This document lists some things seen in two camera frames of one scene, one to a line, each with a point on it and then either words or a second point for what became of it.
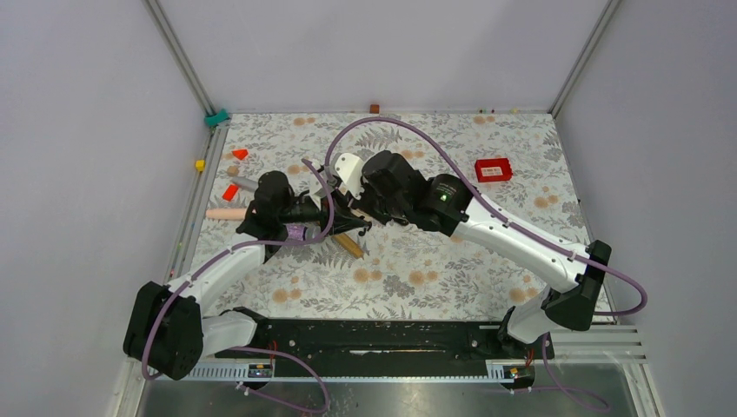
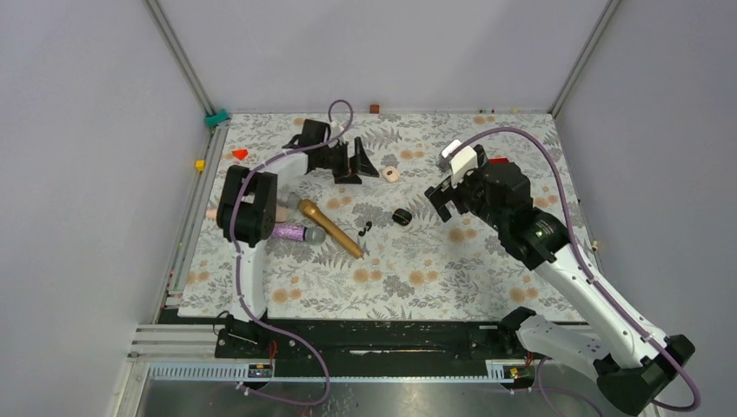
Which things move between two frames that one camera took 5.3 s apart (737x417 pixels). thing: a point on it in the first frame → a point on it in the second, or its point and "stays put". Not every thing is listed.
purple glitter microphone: [302, 232] stays put
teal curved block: [215, 119] stays put
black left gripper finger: [342, 223] → [350, 177]
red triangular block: [240, 154] stays put
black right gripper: [361, 204] → [440, 198]
